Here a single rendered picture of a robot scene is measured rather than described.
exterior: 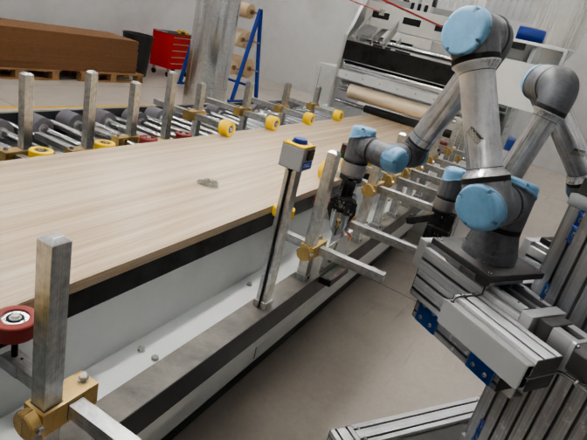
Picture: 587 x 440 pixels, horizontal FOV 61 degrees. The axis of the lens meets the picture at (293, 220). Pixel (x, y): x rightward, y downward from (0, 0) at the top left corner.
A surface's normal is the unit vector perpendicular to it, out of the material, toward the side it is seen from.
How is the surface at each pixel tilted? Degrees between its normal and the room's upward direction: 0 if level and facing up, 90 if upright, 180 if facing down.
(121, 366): 0
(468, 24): 83
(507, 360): 90
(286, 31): 90
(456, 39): 83
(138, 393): 0
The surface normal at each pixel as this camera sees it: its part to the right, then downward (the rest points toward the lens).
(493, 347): -0.87, -0.01
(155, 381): 0.22, -0.91
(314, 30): -0.54, 0.20
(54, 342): 0.85, 0.36
